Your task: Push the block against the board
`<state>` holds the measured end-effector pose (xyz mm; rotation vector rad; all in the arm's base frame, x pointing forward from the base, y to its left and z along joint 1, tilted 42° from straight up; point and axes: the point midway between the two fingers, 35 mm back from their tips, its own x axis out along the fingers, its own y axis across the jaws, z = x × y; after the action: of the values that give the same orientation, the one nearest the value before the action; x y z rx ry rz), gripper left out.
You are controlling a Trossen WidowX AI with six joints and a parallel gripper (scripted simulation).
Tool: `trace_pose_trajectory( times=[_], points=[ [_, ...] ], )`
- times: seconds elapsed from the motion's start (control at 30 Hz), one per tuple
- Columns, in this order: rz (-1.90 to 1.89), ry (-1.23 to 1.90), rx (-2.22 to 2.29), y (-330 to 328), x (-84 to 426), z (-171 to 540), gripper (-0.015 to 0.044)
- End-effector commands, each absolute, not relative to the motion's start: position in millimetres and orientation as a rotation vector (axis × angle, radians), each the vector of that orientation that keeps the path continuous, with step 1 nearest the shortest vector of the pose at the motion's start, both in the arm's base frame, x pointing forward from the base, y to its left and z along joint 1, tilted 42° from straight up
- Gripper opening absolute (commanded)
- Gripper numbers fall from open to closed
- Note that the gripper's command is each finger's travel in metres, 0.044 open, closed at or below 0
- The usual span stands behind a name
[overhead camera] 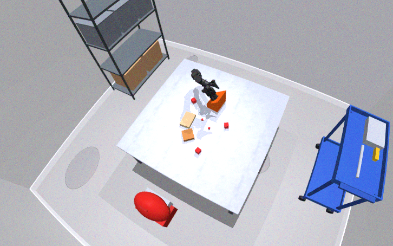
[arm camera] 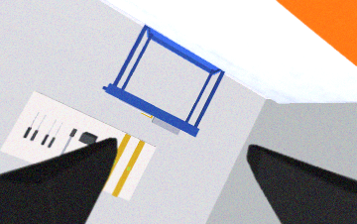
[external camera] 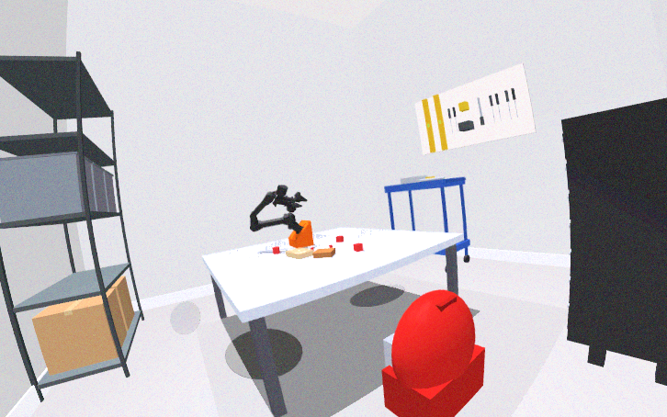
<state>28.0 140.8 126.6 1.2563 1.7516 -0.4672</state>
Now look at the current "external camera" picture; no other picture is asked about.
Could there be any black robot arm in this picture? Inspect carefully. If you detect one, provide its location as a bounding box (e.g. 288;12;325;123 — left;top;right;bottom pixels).
250;185;304;234

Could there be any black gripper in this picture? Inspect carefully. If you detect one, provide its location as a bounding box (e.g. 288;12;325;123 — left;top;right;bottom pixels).
284;192;308;208

